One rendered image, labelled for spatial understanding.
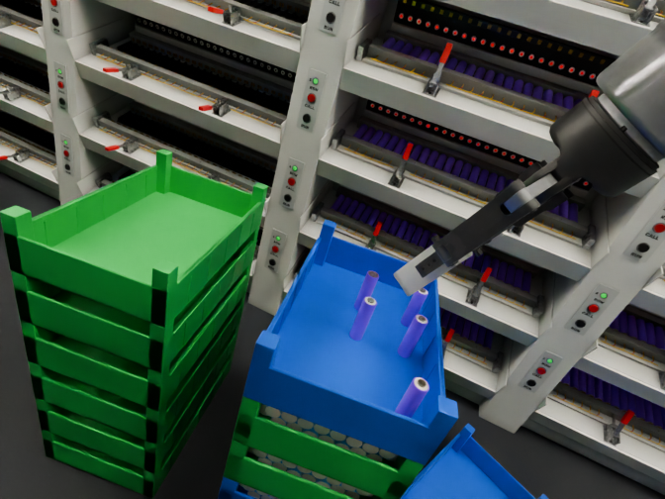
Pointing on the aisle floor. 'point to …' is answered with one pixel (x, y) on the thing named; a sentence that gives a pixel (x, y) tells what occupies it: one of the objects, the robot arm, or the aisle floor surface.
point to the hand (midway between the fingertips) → (430, 264)
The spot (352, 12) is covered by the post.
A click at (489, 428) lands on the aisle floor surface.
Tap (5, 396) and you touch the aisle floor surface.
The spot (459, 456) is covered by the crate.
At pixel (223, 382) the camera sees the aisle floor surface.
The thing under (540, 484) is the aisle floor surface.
